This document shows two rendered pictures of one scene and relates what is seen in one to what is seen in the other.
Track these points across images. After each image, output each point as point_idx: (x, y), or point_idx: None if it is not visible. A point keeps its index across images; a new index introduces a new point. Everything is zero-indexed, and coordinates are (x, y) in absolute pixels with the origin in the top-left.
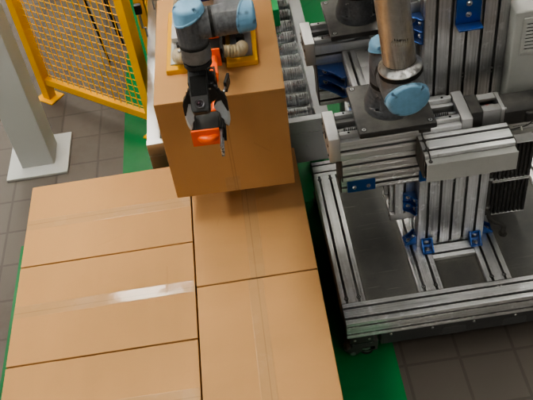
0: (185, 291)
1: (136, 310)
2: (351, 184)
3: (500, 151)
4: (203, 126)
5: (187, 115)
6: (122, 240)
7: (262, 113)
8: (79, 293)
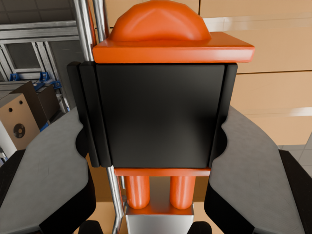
0: (208, 18)
1: (255, 1)
2: (35, 86)
3: None
4: (178, 83)
5: (271, 151)
6: (251, 85)
7: (103, 170)
8: (300, 32)
